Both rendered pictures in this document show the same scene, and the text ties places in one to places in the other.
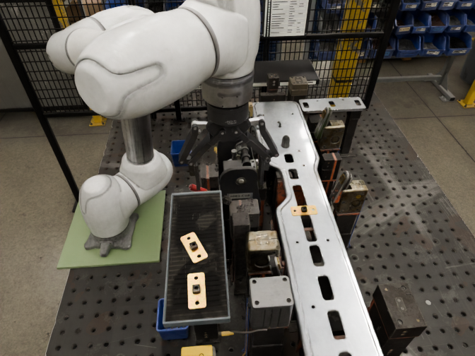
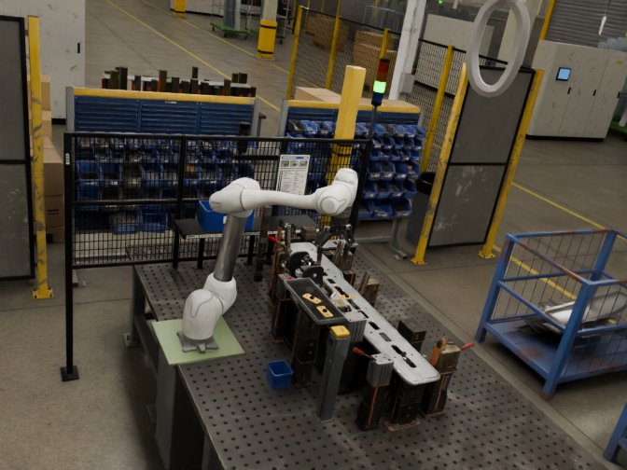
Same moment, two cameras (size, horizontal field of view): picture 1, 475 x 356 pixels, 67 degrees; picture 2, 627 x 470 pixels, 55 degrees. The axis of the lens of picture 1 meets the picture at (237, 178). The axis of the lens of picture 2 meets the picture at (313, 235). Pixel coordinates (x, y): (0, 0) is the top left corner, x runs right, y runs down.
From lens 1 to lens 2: 2.09 m
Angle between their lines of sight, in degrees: 29
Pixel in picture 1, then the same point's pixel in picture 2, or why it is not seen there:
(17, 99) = not seen: outside the picture
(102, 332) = (229, 392)
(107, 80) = (336, 202)
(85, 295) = (202, 376)
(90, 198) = (202, 303)
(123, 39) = (337, 191)
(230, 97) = (345, 214)
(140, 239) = (222, 343)
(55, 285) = (81, 443)
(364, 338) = (399, 339)
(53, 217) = (42, 389)
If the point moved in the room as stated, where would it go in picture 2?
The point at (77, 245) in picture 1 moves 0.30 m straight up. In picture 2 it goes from (174, 351) to (178, 297)
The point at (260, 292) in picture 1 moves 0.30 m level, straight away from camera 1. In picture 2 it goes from (350, 316) to (332, 283)
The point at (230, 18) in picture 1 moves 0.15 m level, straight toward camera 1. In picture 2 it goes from (353, 186) to (369, 200)
